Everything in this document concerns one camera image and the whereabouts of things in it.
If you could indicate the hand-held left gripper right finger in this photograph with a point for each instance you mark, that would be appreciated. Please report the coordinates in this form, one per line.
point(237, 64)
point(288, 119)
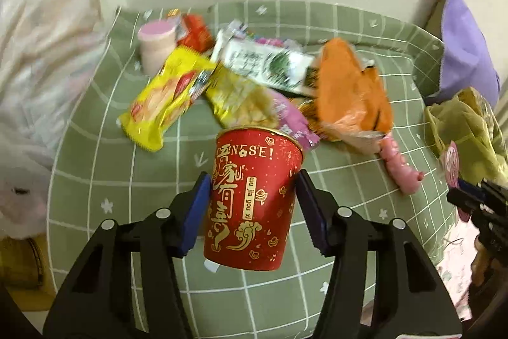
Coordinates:
point(313, 216)

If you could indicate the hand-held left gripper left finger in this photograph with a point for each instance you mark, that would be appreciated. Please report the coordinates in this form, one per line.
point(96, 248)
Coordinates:
point(194, 216)

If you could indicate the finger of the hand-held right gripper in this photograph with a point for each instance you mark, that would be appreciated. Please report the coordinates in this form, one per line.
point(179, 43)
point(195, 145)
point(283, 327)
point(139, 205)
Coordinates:
point(494, 220)
point(464, 198)

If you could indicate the pink printed wrapper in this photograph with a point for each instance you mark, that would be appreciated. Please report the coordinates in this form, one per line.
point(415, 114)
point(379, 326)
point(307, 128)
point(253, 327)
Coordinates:
point(451, 162)

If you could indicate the red paper cup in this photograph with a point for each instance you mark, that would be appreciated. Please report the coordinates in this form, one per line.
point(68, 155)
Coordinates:
point(250, 204)

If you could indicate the yellow snack packet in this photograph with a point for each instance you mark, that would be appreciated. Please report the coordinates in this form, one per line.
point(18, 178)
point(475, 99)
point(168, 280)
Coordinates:
point(158, 104)

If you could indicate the clear yellow chip packet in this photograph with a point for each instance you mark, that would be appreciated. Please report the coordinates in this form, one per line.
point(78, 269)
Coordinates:
point(238, 96)

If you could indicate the orange snack packet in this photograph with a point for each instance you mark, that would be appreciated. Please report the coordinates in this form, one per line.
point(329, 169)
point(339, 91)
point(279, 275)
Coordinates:
point(349, 92)

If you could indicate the white green snack wrapper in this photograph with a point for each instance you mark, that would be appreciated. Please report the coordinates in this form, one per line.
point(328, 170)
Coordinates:
point(258, 61)

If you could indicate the lumpy pink sausage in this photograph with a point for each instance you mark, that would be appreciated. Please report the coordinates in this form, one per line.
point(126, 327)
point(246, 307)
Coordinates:
point(397, 168)

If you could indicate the green checked blanket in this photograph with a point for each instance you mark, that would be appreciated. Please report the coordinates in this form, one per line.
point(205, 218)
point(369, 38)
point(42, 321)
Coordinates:
point(119, 172)

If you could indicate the pink snack packet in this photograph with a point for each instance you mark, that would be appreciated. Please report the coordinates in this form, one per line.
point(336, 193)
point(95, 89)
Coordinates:
point(293, 120)

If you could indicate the purple cloth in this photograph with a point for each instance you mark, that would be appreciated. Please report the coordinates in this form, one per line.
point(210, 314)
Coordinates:
point(464, 45)

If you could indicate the white plush toy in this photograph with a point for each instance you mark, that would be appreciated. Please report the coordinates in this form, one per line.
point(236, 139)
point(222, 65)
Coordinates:
point(24, 200)

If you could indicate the pink yogurt bottle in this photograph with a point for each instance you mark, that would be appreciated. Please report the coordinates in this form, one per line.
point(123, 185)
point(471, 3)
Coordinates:
point(154, 45)

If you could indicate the red snack packet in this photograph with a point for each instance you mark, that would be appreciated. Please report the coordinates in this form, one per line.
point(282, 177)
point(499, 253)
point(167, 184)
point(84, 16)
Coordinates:
point(195, 33)

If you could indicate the white plastic bag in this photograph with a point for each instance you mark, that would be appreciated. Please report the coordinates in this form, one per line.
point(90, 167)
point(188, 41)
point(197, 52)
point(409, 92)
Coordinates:
point(39, 45)

